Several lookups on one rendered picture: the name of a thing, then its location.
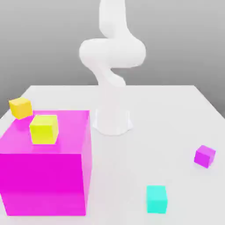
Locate small lime-yellow cube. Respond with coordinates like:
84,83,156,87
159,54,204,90
29,114,59,145

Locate small cyan cube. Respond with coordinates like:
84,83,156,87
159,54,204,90
146,185,168,214

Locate large magenta box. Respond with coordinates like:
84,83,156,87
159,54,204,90
0,110,93,217

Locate small orange-yellow cube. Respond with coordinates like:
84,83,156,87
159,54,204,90
8,97,33,120

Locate small purple cube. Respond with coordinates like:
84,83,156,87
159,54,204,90
193,145,217,169

